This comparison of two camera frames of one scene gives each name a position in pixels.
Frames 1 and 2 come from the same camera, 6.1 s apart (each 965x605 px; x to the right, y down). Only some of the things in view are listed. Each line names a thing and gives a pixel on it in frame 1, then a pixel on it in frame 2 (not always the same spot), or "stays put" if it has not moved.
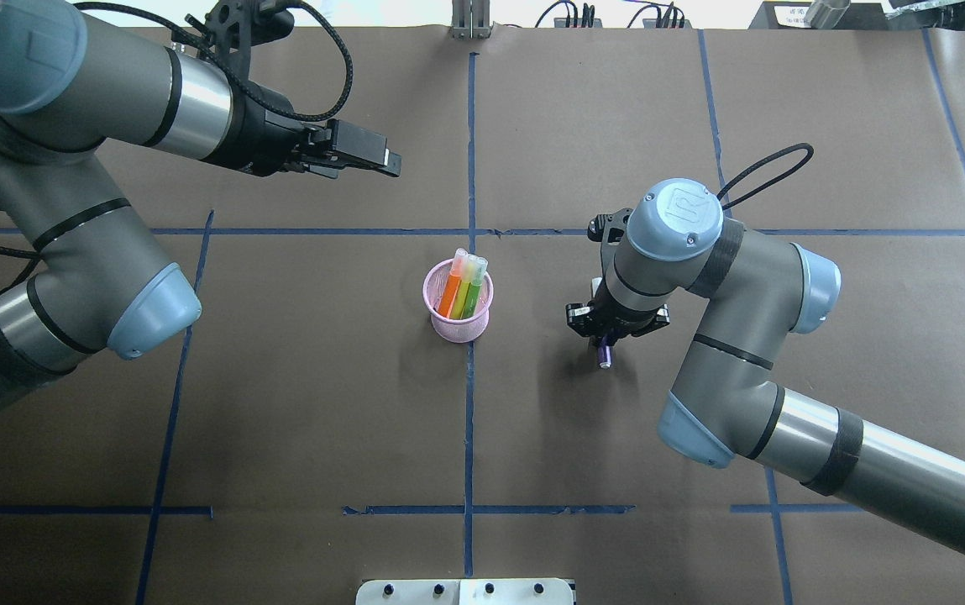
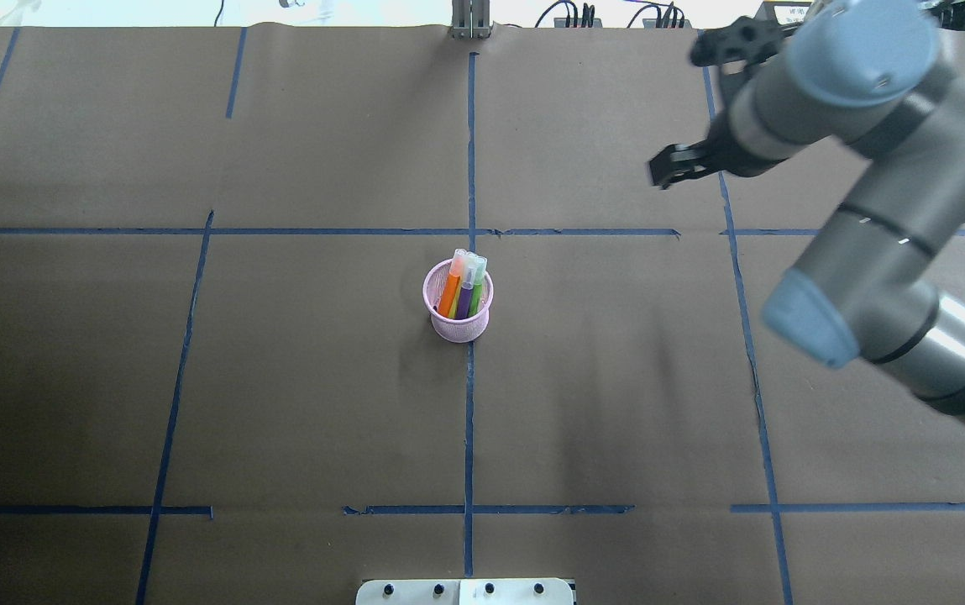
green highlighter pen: x=478 y=266 stays put
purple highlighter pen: x=605 y=356 → x=466 y=291
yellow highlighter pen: x=464 y=288 stays put
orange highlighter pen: x=453 y=281 stays put
